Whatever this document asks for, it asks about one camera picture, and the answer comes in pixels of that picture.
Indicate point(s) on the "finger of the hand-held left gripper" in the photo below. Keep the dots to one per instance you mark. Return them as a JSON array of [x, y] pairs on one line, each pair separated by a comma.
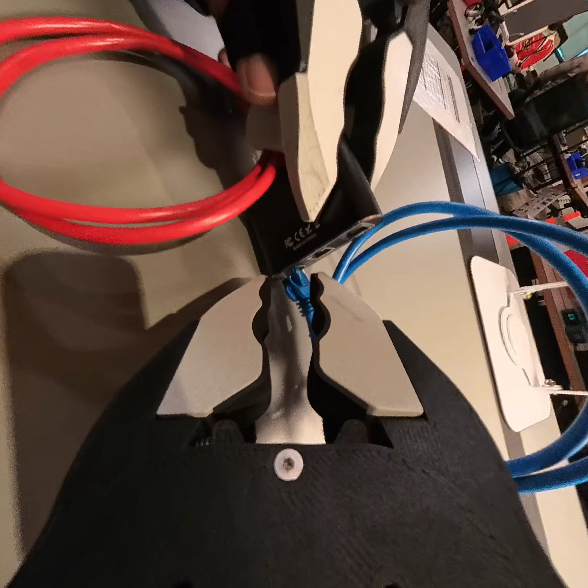
[[397, 92], [317, 128]]

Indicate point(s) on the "black network switch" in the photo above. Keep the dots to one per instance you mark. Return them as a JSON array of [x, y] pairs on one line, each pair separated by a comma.
[[275, 216]]

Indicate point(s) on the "grey side table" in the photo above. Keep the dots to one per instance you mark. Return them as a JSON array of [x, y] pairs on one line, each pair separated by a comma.
[[496, 92]]

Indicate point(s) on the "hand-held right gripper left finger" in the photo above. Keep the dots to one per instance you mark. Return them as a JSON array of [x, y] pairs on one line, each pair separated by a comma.
[[216, 363]]

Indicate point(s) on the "person's left hand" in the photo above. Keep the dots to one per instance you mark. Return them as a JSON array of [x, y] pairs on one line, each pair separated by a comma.
[[257, 82]]

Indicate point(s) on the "printed paper sheet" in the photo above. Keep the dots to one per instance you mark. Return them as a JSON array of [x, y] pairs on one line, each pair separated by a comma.
[[441, 92]]

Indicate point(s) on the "small blue bin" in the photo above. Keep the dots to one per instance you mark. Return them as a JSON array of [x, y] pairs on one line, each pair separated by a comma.
[[491, 59]]

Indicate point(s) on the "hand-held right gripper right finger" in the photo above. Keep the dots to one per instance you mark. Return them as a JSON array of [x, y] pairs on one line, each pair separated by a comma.
[[363, 363]]

